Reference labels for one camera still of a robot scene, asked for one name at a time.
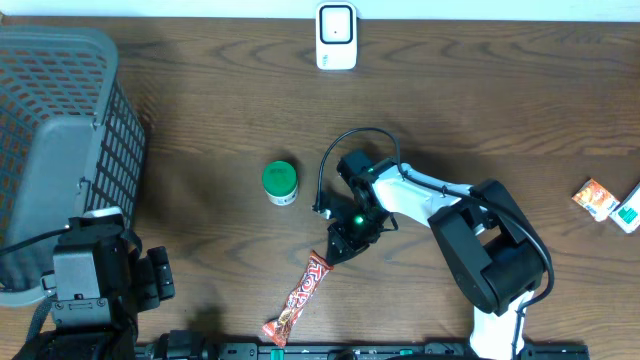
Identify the orange candy bar wrapper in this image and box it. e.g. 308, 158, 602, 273
261, 251, 333, 348

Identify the green lid white jar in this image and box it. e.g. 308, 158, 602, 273
262, 160, 298, 206

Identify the small orange snack packet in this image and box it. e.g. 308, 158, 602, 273
572, 179, 620, 222

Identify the white green medicine box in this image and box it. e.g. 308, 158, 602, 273
610, 184, 640, 234

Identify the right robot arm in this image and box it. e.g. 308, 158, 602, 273
312, 150, 554, 359

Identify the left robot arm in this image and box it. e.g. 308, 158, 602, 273
15, 213, 219, 360

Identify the white barcode scanner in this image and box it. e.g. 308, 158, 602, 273
315, 1, 358, 71

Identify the grey plastic mesh basket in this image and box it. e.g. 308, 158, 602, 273
0, 25, 148, 308

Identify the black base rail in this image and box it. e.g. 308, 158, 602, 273
132, 341, 591, 360

